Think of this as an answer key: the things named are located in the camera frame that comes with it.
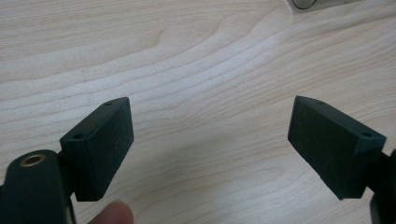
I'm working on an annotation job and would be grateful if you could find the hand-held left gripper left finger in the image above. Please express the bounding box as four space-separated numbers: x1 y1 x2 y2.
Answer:
59 96 135 203

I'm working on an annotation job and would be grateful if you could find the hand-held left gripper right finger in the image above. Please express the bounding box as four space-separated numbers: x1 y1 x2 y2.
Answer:
287 95 388 201

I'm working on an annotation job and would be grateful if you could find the clear plastic item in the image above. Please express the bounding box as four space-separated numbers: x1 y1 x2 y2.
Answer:
285 0 362 14

